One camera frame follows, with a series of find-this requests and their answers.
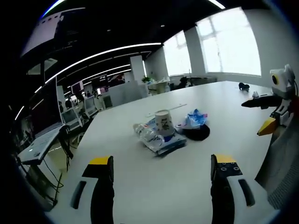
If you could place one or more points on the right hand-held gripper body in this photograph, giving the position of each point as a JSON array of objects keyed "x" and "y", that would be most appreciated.
[{"x": 281, "y": 80}]

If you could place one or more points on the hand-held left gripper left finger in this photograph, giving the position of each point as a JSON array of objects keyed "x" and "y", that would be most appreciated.
[{"x": 102, "y": 186}]

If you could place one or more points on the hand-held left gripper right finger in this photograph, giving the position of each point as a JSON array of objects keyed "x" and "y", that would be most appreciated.
[{"x": 225, "y": 186}]

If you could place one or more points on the black round lid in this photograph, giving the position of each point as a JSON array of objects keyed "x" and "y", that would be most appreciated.
[{"x": 198, "y": 134}]

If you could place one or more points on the blue white wrapper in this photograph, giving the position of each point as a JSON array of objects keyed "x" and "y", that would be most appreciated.
[{"x": 195, "y": 119}]

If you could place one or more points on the crushed clear plastic bottle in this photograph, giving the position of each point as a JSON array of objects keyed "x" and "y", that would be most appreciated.
[{"x": 147, "y": 134}]

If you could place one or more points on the blue and white packet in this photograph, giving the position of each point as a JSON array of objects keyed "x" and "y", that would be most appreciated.
[{"x": 171, "y": 142}]

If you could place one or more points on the printed white paper cup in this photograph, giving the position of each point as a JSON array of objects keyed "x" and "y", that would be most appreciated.
[{"x": 164, "y": 123}]

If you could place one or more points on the black pen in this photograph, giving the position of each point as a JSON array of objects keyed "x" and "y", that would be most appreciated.
[{"x": 263, "y": 95}]

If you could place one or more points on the small white object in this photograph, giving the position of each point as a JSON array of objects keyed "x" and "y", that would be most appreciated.
[{"x": 255, "y": 94}]

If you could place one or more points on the small black object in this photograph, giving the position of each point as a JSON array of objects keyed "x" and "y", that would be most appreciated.
[{"x": 243, "y": 86}]

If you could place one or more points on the white table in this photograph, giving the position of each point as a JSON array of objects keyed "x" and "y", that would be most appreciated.
[{"x": 144, "y": 177}]

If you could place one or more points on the large window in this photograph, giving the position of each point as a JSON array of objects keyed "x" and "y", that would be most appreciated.
[{"x": 227, "y": 44}]

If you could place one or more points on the grey side desk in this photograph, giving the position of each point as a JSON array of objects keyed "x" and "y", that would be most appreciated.
[{"x": 39, "y": 147}]

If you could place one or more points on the white office chair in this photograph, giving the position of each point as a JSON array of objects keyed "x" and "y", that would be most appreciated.
[{"x": 90, "y": 106}]

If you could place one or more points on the narrow window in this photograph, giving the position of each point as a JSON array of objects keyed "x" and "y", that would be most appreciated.
[{"x": 178, "y": 56}]

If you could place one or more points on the green potted plant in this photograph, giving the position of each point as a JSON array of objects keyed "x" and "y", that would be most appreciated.
[{"x": 146, "y": 79}]

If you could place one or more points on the white ceiling light strip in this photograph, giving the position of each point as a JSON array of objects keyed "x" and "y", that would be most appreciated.
[{"x": 100, "y": 57}]

